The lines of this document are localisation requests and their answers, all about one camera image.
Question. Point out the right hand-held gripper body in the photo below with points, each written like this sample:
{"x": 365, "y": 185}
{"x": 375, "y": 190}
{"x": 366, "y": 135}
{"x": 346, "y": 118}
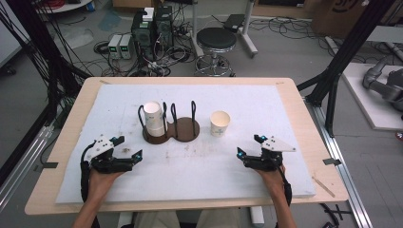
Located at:
{"x": 269, "y": 160}

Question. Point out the brown cardboard box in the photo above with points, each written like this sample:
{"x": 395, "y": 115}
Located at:
{"x": 335, "y": 19}

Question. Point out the black metal frame post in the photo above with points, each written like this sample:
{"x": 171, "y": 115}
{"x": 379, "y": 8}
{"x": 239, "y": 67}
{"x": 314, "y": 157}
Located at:
{"x": 345, "y": 50}
{"x": 38, "y": 41}

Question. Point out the small white box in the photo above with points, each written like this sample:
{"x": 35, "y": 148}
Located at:
{"x": 148, "y": 14}

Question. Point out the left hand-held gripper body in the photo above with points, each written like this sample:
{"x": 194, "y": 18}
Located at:
{"x": 111, "y": 163}

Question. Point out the round white side table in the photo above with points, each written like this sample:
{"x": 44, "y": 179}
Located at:
{"x": 74, "y": 6}

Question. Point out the white wall panel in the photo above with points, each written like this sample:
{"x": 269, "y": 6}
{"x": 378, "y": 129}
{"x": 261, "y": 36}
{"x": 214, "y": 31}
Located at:
{"x": 9, "y": 34}

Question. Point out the white floor platform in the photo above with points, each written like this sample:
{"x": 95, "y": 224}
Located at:
{"x": 374, "y": 110}

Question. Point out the thin wooden stick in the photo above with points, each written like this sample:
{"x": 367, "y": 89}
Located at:
{"x": 323, "y": 186}

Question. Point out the stack of white paper cups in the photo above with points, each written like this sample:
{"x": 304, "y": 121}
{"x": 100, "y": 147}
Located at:
{"x": 153, "y": 118}

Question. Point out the black computer tower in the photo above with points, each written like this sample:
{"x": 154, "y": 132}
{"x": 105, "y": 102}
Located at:
{"x": 164, "y": 27}
{"x": 142, "y": 34}

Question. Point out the black tape piece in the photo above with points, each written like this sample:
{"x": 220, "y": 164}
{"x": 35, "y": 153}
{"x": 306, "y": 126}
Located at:
{"x": 332, "y": 161}
{"x": 47, "y": 165}

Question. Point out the black round stool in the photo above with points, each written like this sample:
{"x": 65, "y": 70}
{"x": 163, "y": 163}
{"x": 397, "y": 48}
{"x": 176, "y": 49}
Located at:
{"x": 216, "y": 38}

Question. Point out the person's right hand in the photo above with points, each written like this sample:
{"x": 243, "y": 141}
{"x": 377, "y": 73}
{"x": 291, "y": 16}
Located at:
{"x": 275, "y": 182}

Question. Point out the person's left leg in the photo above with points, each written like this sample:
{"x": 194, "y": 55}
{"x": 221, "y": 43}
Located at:
{"x": 157, "y": 220}

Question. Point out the black flat device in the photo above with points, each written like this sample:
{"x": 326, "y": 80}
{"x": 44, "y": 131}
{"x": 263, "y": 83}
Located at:
{"x": 234, "y": 22}

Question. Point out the small blue container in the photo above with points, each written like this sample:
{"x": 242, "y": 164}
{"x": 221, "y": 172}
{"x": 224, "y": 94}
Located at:
{"x": 90, "y": 6}

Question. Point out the brown cup holder black rods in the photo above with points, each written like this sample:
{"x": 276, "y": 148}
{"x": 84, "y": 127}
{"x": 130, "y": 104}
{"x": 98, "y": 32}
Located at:
{"x": 187, "y": 128}

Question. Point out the light wooden table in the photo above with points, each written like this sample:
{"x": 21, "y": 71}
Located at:
{"x": 302, "y": 126}

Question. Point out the blue-printed white paper cup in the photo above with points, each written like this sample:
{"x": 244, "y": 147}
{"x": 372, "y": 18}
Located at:
{"x": 219, "y": 126}

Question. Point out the white metal stand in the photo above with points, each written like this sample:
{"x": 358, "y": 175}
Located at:
{"x": 248, "y": 38}

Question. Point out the person's right leg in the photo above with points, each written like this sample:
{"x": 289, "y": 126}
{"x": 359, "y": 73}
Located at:
{"x": 218, "y": 219}

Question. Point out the person's leg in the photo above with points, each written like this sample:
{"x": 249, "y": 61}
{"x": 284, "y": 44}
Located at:
{"x": 218, "y": 219}
{"x": 157, "y": 220}

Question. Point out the grey bench power supply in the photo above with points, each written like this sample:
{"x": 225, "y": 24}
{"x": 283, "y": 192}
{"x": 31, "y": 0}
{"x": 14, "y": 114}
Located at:
{"x": 114, "y": 46}
{"x": 126, "y": 47}

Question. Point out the person's left hand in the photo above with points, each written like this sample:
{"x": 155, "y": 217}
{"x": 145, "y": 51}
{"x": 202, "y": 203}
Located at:
{"x": 99, "y": 183}

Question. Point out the aluminium floor rail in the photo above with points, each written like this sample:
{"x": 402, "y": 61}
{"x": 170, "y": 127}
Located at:
{"x": 342, "y": 177}
{"x": 22, "y": 171}

